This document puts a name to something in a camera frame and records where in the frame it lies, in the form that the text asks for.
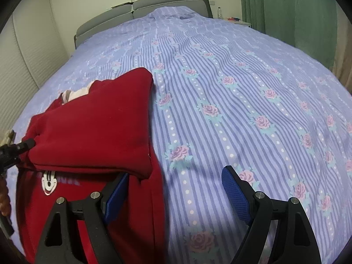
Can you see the green curtain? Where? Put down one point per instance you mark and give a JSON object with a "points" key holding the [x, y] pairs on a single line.
{"points": [[309, 25]]}

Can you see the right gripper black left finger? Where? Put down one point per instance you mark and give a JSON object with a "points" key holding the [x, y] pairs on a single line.
{"points": [[60, 241]]}

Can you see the red Mickey sweater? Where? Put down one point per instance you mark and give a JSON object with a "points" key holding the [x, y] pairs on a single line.
{"points": [[83, 145]]}

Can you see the white bedside table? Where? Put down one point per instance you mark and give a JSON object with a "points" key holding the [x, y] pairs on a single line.
{"points": [[238, 22]]}

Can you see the grey padded headboard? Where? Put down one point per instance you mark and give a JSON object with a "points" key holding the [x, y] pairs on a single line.
{"points": [[132, 10]]}

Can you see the purple floral striped bedsheet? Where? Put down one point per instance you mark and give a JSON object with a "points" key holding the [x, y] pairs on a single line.
{"points": [[222, 94]]}

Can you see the beige sheer curtain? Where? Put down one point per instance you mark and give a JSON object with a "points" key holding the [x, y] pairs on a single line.
{"points": [[343, 53]]}

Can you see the clear plastic bottle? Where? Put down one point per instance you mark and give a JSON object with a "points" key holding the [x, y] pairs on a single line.
{"points": [[219, 13]]}

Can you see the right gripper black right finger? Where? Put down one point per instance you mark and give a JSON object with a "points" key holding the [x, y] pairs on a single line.
{"points": [[294, 241]]}

